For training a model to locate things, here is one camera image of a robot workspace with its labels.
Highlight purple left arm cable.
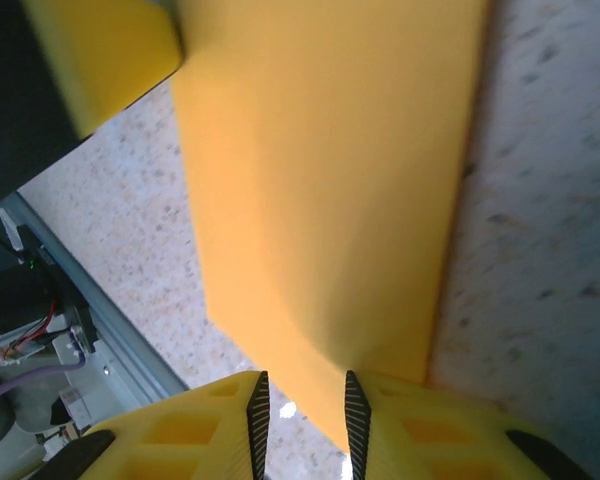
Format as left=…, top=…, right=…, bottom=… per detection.
left=0, top=360, right=87, bottom=412

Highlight long aluminium base rail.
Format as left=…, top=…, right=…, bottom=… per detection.
left=0, top=191, right=191, bottom=466

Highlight small circuit board green light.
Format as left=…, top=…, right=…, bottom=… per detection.
left=9, top=239, right=56, bottom=281

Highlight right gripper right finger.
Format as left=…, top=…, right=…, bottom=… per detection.
left=343, top=369, right=597, bottom=480

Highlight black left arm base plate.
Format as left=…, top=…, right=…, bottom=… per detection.
left=17, top=224, right=94, bottom=354

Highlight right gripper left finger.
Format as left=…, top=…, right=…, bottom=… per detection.
left=29, top=369, right=272, bottom=480

